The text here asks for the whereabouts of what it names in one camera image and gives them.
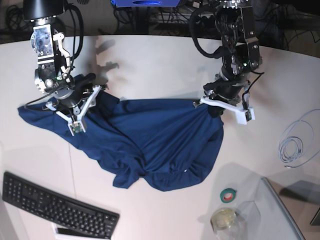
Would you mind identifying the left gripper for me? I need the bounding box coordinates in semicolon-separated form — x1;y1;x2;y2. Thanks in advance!
203;79;250;118

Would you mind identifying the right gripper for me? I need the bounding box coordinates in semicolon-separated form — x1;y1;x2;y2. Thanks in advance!
53;84;97;110

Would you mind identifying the dark blue t-shirt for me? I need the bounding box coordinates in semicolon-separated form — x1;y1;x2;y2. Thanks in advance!
18;92;224;192

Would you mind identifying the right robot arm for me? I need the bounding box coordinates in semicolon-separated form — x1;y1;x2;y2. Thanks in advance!
22;0;91;115

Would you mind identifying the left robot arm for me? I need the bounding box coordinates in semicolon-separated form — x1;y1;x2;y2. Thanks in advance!
189;0;262;125

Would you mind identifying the green tape roll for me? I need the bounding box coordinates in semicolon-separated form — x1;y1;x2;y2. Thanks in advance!
219;188;237;204

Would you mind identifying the blue box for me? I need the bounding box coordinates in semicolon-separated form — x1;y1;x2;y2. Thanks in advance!
110;0;181;8

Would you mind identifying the clear glass jar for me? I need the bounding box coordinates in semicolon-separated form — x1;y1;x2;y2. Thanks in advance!
210;207;244;240

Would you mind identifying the black computer keyboard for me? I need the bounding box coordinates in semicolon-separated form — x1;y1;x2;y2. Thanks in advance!
2;171;120;240

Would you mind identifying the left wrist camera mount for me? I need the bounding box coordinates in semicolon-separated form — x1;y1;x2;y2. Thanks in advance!
193;83;256;125

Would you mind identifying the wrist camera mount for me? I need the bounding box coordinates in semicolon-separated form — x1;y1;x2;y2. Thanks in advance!
44;83;108;136
193;83;256;125

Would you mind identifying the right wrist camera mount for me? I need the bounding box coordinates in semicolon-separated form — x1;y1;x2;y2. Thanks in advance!
44;83;108;136

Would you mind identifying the coiled white cable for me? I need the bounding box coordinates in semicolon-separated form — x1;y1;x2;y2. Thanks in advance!
278;108;320;169

